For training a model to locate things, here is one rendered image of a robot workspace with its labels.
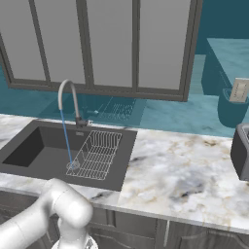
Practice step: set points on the dark grey cupboard door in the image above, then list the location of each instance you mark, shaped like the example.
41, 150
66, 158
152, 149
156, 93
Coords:
207, 238
126, 231

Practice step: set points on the beige wall outlet plate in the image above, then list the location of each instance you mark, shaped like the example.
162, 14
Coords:
239, 90

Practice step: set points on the dark grey countertop appliance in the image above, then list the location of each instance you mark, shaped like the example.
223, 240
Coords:
240, 152

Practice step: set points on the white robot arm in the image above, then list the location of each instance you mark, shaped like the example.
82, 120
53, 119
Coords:
61, 204

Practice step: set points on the dark grey sink basin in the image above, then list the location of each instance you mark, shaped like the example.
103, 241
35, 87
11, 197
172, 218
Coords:
48, 155

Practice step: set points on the blue water stream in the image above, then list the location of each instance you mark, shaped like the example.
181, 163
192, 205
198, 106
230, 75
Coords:
66, 137

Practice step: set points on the grey framed window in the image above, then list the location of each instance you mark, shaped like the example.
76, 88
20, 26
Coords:
110, 42

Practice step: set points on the grey curved sink faucet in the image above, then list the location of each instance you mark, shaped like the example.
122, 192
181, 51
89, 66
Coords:
75, 103

